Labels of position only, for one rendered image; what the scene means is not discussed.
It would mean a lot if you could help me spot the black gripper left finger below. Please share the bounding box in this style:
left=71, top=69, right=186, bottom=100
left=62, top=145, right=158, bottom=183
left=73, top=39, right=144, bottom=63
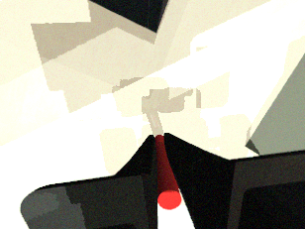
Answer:
left=19, top=135, right=158, bottom=229

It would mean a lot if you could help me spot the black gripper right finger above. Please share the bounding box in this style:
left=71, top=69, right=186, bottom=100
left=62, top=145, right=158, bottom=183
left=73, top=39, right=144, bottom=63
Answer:
left=163, top=133, right=305, bottom=229

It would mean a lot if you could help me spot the red peg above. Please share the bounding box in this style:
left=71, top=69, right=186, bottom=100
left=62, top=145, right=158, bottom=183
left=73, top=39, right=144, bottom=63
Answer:
left=154, top=135, right=181, bottom=210

